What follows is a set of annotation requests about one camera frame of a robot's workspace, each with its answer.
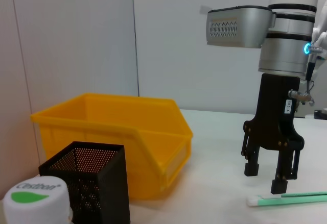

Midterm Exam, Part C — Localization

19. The black mesh pen holder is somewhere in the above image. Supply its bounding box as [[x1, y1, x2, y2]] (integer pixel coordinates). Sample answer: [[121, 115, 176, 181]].
[[38, 141, 131, 224]]

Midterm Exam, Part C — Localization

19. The right gripper cable with plugs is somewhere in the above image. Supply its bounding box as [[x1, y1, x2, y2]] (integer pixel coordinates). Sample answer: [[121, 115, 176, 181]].
[[288, 42, 327, 107]]

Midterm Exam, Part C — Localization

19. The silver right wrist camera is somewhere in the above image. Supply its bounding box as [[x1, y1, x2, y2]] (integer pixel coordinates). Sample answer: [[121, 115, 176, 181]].
[[206, 5, 277, 49]]

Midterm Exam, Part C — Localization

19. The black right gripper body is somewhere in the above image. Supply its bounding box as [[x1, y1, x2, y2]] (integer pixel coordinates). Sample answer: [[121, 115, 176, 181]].
[[242, 73, 305, 151]]

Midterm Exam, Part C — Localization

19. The yellow plastic bin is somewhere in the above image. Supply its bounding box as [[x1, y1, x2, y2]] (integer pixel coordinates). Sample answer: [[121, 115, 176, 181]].
[[30, 93, 194, 201]]

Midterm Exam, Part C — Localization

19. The green utility knife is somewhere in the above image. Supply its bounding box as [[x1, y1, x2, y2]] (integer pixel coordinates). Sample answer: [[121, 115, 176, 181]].
[[246, 191, 327, 208]]

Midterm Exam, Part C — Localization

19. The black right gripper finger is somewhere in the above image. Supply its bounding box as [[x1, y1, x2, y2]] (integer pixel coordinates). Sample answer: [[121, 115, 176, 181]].
[[241, 126, 261, 177], [270, 147, 301, 195]]

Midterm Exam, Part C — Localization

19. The clear green-label water bottle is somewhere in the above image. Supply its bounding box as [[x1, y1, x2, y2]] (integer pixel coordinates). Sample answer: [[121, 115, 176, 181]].
[[2, 175, 74, 224]]

